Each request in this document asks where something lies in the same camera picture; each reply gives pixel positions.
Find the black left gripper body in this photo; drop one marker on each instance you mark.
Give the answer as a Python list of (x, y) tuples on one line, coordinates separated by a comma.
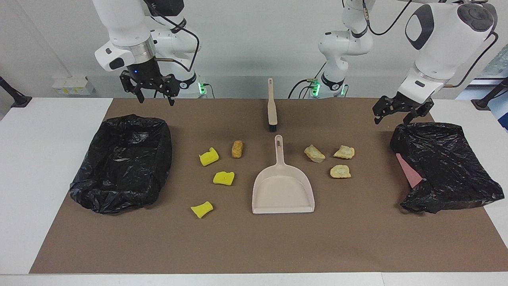
[(401, 104)]

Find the yellow sponge piece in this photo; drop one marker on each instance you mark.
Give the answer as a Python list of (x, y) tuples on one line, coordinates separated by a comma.
[(201, 209), (208, 157), (223, 178)]

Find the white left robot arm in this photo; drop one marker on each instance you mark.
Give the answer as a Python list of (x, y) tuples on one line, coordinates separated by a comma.
[(444, 39)]

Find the brown bread roll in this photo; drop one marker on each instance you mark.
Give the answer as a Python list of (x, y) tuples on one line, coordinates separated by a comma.
[(237, 149)]

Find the black bag lined bin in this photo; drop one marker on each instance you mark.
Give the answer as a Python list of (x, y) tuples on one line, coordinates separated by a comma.
[(119, 167)]

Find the beige dumpling piece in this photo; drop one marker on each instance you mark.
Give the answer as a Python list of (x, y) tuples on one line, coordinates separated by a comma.
[(314, 153), (343, 152), (340, 171)]

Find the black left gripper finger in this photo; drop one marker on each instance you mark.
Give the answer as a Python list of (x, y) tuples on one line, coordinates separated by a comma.
[(378, 117), (408, 119)]

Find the brown table mat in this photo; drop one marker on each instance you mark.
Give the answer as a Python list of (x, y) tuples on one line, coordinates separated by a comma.
[(254, 242)]

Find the blue box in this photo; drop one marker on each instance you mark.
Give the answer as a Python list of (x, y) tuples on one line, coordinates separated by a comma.
[(501, 111)]

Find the black trash bag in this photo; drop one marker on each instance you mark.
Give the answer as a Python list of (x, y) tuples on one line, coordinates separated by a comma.
[(444, 167)]

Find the white wall socket box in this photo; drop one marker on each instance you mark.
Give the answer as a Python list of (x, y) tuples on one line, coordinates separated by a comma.
[(73, 85)]

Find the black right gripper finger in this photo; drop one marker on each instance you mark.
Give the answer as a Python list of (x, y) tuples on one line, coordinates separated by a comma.
[(172, 98), (140, 95)]

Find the beige plastic dustpan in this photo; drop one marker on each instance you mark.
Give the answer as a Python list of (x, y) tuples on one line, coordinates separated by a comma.
[(283, 186)]

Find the beige hand brush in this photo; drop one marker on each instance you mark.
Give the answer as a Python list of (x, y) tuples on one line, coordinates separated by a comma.
[(272, 111)]

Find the pink bin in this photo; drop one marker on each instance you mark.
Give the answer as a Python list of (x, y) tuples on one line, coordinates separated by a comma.
[(408, 171)]

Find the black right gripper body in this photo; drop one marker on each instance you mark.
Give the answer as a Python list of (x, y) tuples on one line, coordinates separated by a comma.
[(147, 77)]

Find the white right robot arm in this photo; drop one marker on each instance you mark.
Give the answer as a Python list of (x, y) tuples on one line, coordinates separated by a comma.
[(119, 24)]

